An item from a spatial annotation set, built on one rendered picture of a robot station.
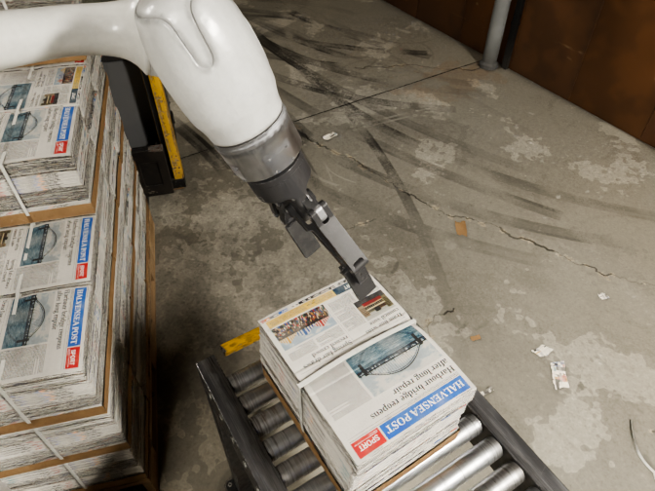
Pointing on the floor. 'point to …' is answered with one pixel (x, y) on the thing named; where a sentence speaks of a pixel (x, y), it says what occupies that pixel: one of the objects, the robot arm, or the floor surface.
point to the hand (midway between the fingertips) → (334, 266)
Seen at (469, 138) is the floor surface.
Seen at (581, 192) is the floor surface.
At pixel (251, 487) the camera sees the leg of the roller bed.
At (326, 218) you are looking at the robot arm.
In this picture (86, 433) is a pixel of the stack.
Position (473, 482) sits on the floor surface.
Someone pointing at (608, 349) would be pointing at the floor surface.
